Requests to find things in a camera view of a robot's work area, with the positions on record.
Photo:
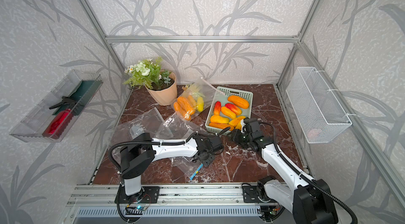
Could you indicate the red black pruning shears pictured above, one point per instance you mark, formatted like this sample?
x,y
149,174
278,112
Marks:
x,y
62,118

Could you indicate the clear zip-top bag pink zipper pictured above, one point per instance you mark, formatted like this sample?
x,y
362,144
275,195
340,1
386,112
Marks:
x,y
200,88

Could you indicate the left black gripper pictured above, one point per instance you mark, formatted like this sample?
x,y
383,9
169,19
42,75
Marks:
x,y
210,162

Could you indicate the green plastic basket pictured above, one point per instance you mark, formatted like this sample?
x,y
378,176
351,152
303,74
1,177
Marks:
x,y
224,100

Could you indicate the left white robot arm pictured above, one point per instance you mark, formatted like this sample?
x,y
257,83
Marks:
x,y
132,158

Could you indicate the potted white flower plant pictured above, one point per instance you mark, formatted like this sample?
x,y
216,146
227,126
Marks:
x,y
160,83

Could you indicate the large orange mango basket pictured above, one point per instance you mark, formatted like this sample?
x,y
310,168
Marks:
x,y
239,101

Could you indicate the green book in tray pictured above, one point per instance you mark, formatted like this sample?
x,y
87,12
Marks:
x,y
83,94

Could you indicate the white wire mesh basket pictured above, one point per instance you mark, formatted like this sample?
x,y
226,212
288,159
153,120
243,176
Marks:
x,y
321,116

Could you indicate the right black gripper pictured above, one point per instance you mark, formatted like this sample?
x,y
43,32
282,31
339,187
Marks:
x,y
235,135

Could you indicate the red yellow mango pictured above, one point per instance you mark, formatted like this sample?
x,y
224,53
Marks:
x,y
235,109

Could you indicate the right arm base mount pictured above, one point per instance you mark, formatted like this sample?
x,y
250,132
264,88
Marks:
x,y
251,194

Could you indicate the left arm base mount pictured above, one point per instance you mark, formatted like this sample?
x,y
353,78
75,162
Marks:
x,y
147,195

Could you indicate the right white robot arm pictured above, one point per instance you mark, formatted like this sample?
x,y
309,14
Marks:
x,y
310,201

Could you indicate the orange yellow mango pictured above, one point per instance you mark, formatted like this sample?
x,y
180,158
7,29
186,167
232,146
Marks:
x,y
229,113

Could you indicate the clear wall-mounted tray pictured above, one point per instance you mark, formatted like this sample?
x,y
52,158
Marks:
x,y
53,117

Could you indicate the clear zip-top bag blue zipper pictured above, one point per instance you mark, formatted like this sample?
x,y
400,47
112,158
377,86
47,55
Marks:
x,y
181,149

